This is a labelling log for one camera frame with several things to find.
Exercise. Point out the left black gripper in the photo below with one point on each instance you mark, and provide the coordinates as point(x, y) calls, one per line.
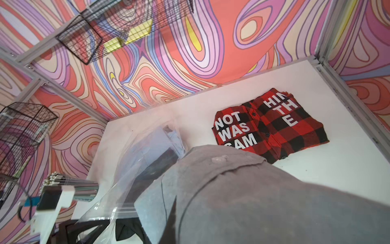
point(114, 217)

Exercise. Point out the clear plastic vacuum bag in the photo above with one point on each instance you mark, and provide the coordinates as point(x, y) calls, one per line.
point(162, 135)

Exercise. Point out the grey button shirt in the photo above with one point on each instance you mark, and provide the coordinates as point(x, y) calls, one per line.
point(222, 195)

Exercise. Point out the red black plaid shirt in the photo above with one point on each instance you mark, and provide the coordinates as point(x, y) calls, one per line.
point(273, 125)

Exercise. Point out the yellow sticky note pads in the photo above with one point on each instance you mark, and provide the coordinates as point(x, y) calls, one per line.
point(138, 32)

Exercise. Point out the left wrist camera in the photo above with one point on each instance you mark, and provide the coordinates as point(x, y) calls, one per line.
point(44, 214)

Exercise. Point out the left black wire basket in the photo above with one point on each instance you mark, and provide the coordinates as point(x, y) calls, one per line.
point(23, 128)

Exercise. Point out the black wire basket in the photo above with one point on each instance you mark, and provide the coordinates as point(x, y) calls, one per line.
point(23, 128)
point(102, 21)

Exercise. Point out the back black wire basket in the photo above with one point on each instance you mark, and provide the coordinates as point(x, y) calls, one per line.
point(102, 21)

